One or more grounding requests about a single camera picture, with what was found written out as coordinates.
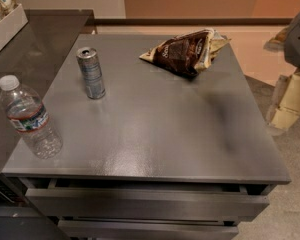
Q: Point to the silver blue redbull can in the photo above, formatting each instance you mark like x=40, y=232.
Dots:
x=89, y=65

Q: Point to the brown chip bag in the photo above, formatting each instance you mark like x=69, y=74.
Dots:
x=187, y=55

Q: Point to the white snack box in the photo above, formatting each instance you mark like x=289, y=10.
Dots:
x=11, y=25

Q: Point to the clear plastic water bottle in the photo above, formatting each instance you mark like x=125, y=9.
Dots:
x=26, y=112

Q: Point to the upper grey drawer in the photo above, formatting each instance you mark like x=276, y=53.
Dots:
x=147, y=200

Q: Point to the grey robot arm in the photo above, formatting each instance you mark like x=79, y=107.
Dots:
x=292, y=43

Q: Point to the lower grey drawer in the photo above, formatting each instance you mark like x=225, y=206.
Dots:
x=145, y=231

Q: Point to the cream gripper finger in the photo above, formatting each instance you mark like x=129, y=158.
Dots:
x=277, y=42
x=284, y=110

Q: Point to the grey drawer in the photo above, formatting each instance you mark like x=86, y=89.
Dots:
x=145, y=231
x=147, y=200

